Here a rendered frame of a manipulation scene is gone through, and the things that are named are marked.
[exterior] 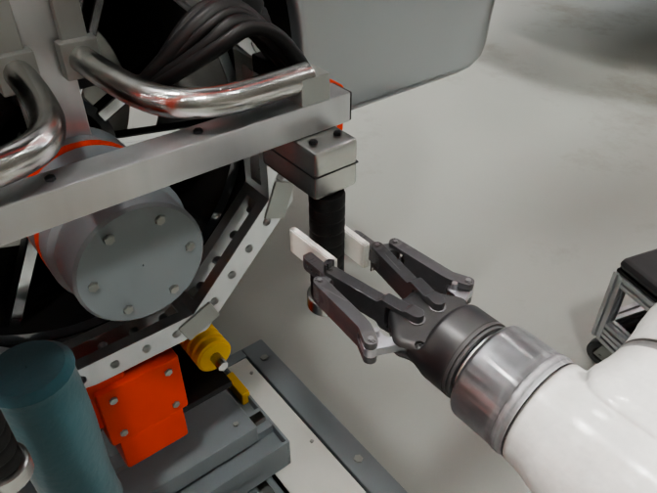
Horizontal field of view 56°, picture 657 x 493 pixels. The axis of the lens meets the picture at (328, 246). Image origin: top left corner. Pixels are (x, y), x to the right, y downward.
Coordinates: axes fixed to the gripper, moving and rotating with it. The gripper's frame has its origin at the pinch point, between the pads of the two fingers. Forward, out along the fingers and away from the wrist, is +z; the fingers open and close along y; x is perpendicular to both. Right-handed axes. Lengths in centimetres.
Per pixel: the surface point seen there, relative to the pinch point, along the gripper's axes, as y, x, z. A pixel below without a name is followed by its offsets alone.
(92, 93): -6.2, 2.2, 46.6
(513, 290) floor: 97, -83, 34
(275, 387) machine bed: 17, -75, 42
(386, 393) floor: 41, -83, 29
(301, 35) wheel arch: 23.3, 7.0, 36.3
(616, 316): 91, -66, 2
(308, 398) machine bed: 21, -75, 35
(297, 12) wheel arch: 22.7, 10.6, 36.3
